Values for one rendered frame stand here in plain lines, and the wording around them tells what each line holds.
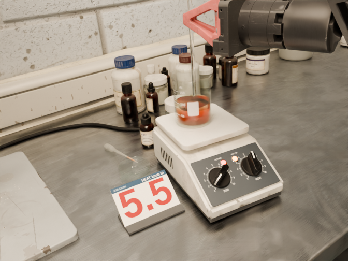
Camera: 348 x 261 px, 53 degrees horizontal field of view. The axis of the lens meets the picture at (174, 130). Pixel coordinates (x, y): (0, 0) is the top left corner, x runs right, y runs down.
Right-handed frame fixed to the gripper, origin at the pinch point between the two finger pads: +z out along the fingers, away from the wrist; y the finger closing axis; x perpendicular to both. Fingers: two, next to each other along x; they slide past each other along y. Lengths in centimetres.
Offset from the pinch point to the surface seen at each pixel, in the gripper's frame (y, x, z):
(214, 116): -4.4, 16.8, -0.8
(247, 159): 0.5, 20.0, -9.5
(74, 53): -10.1, 12.0, 42.9
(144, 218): 14.7, 25.2, -0.6
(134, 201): 14.1, 23.3, 1.5
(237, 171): 2.8, 20.8, -9.2
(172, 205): 10.3, 25.1, -2.4
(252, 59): -49, 21, 14
